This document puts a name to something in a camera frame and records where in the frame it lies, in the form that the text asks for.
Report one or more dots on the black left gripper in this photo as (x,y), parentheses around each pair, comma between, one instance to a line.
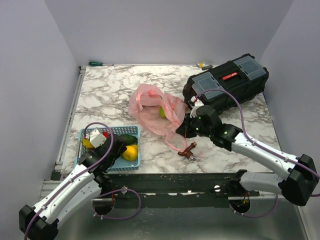
(122,150)

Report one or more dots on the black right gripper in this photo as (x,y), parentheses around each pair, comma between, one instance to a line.
(184,129)

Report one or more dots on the yellow fake mango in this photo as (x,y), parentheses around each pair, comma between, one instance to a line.
(131,153)

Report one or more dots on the pink plastic bag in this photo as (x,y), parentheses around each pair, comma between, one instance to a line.
(144,105)

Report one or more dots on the green fake fruit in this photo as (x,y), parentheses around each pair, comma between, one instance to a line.
(162,112)

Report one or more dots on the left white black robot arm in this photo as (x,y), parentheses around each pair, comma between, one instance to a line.
(86,181)

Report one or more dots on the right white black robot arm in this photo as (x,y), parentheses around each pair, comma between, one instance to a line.
(293,177)

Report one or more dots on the green fake avocado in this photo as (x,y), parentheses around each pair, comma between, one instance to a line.
(129,139)

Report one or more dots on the red fake apple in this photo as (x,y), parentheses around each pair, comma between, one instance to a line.
(105,134)

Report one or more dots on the yellow fake starfruit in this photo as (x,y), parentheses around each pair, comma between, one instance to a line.
(87,144)

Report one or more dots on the light blue plastic basket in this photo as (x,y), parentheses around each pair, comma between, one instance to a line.
(120,164)

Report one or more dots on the black plastic toolbox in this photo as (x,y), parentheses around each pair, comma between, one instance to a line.
(243,77)

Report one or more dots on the yellow and black bit set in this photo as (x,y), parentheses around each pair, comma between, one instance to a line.
(204,66)

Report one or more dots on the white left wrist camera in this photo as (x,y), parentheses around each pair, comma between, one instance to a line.
(96,138)

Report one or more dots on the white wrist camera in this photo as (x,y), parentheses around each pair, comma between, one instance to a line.
(194,103)
(96,138)

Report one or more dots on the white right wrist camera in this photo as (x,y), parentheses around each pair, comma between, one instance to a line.
(194,103)

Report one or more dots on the black mounting base plate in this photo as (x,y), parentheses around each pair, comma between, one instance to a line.
(173,190)

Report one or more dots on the green handled screwdriver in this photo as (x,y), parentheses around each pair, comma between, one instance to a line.
(98,64)

